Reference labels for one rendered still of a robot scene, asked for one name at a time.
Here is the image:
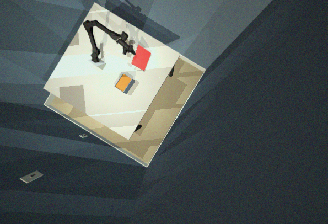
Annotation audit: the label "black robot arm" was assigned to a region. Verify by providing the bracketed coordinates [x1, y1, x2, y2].
[83, 20, 129, 63]

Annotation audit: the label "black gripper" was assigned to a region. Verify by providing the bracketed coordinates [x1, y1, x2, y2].
[122, 42, 136, 55]

